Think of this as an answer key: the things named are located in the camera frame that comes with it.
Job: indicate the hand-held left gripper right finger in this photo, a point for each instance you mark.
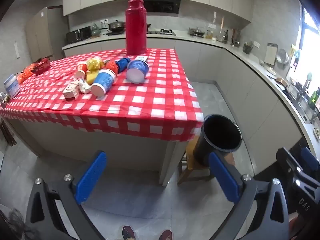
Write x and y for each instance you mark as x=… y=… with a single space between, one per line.
x=223 y=180

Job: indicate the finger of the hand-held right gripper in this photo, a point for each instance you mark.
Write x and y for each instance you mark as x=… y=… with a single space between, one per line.
x=310 y=158
x=286 y=156

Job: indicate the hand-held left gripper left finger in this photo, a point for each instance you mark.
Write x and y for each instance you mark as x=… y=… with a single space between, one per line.
x=91 y=177

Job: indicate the black bucket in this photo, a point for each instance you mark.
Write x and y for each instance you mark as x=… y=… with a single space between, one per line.
x=200 y=150

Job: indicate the small red white box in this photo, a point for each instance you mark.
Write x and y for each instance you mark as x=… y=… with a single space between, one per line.
x=71 y=91

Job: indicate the white tissue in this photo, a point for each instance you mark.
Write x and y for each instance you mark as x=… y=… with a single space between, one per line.
x=84 y=87

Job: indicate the tall blue paper cup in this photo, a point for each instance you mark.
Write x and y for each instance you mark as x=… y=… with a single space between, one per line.
x=105 y=80

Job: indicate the red paper cup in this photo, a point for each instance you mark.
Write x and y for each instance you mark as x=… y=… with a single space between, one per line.
x=81 y=68

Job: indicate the orange plastic bag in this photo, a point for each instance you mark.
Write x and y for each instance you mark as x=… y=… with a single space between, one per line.
x=112 y=66

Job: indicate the yellow plastic bag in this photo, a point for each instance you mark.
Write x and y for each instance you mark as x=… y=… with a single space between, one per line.
x=95 y=63

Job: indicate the blue cloth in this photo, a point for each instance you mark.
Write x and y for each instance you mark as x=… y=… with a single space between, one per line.
x=123 y=63

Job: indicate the wide blue paper bowl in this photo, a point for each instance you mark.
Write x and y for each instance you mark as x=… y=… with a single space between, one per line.
x=137 y=66

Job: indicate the white carton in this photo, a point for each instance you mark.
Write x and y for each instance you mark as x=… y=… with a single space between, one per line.
x=142 y=58

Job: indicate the person's right hand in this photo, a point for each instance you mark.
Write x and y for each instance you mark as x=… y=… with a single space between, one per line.
x=294 y=230

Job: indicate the black built-in appliance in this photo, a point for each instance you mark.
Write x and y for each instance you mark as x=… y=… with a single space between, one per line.
x=275 y=157

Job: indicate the grey kitchen island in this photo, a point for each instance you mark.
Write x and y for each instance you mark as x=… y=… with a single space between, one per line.
x=100 y=150

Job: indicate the wooden stool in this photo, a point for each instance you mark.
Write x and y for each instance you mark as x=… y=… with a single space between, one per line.
x=192 y=172

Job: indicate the kitchen sink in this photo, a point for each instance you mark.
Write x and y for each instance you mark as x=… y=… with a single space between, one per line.
x=300 y=107

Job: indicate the green bottle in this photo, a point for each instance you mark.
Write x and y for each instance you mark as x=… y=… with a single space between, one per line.
x=314 y=100

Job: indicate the person's red shoe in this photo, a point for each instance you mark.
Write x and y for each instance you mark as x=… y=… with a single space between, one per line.
x=128 y=233
x=166 y=235

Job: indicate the grey sink faucet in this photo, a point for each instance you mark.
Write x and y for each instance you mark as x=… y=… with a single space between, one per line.
x=303 y=87

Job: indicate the brown round pan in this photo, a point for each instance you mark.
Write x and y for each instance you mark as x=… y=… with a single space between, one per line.
x=281 y=80

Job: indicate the red white checked tablecloth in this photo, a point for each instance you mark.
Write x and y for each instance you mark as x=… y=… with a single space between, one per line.
x=150 y=100

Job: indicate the round metal colander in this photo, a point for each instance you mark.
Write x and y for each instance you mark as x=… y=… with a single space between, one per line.
x=282 y=56

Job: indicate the hanging rubber gloves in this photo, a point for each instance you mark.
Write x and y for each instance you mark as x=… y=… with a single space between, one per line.
x=295 y=55

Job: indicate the white cutting board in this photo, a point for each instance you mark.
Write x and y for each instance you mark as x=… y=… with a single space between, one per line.
x=270 y=53

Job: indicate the bright window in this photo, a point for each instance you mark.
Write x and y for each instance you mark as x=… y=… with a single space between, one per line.
x=310 y=50

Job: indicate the dark utensil holder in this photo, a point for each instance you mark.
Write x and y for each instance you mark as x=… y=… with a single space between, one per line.
x=247 y=48

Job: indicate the small brass metal object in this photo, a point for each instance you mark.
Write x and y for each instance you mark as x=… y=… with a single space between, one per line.
x=4 y=100

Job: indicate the white jar blue label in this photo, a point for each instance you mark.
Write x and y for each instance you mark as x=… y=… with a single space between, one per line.
x=11 y=86

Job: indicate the red patterned pot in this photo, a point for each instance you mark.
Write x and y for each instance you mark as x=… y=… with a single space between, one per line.
x=41 y=66

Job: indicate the orange mesh bag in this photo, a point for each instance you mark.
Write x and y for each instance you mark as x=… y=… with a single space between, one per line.
x=26 y=72

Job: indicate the knife holder with knives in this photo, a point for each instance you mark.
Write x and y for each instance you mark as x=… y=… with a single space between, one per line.
x=235 y=37

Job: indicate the dark wine bottle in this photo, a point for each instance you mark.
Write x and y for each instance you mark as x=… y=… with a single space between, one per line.
x=226 y=36

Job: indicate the black microwave oven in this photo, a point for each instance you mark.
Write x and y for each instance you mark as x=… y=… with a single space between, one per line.
x=77 y=35

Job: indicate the yellow oil bottle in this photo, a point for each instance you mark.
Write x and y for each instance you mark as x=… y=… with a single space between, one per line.
x=210 y=35

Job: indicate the black induction cooker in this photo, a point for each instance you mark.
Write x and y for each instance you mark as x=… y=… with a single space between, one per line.
x=112 y=33

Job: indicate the green ceramic vase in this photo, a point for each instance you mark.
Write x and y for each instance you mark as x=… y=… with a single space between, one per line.
x=96 y=30

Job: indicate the beige refrigerator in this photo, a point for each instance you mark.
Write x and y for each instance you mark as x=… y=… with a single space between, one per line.
x=43 y=35

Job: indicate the steel pot with lid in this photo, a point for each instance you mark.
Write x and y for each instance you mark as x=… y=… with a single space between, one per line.
x=196 y=31

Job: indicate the dark wok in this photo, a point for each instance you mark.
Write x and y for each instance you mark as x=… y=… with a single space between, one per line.
x=116 y=26

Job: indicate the red thermos flask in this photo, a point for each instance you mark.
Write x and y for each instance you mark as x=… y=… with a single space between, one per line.
x=136 y=25

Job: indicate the black gas stove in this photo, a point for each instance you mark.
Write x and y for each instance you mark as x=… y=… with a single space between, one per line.
x=162 y=32

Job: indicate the black range hood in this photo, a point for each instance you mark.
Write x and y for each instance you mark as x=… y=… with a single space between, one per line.
x=160 y=3

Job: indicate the white wall socket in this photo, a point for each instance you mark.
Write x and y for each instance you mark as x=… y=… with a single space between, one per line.
x=212 y=25
x=256 y=44
x=104 y=20

